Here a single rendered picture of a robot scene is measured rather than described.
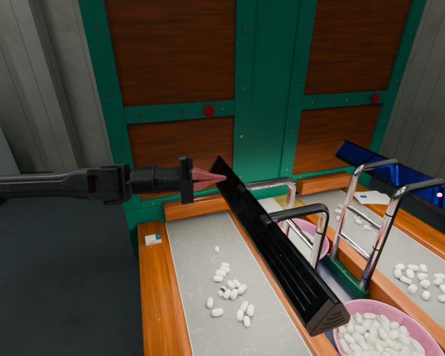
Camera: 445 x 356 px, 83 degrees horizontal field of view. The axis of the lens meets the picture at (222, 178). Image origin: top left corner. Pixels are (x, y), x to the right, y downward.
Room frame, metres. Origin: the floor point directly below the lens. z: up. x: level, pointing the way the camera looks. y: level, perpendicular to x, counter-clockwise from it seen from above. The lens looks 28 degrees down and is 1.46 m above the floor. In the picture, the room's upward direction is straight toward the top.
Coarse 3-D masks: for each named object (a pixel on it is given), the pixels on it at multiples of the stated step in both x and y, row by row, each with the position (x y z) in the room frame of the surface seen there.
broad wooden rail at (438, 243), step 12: (372, 204) 1.04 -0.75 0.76; (384, 204) 1.04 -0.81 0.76; (396, 216) 0.94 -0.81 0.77; (408, 216) 0.94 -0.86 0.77; (408, 228) 0.86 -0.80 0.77; (420, 228) 0.86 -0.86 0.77; (432, 228) 0.86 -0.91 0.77; (420, 240) 0.79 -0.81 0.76; (432, 240) 0.78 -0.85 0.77; (444, 240) 0.78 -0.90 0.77; (444, 252) 0.71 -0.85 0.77
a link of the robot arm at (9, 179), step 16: (0, 176) 0.46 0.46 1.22; (16, 176) 0.46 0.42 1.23; (32, 176) 0.46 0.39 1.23; (48, 176) 0.46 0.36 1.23; (64, 176) 0.46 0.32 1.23; (80, 176) 0.46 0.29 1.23; (96, 176) 0.46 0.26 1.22; (112, 176) 0.46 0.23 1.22; (0, 192) 0.44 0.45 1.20; (16, 192) 0.44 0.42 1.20; (32, 192) 0.44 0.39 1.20; (48, 192) 0.44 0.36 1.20; (64, 192) 0.45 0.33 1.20; (80, 192) 0.45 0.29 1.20; (96, 192) 0.46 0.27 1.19; (112, 192) 0.45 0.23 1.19
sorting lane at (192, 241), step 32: (192, 224) 0.92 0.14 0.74; (224, 224) 0.92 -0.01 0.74; (192, 256) 0.72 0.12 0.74; (224, 256) 0.72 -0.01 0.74; (192, 288) 0.57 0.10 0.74; (256, 288) 0.57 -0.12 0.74; (192, 320) 0.46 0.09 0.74; (224, 320) 0.46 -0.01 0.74; (256, 320) 0.46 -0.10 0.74; (288, 320) 0.46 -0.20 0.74; (192, 352) 0.37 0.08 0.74; (224, 352) 0.37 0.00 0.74; (256, 352) 0.37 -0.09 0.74; (288, 352) 0.37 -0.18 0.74
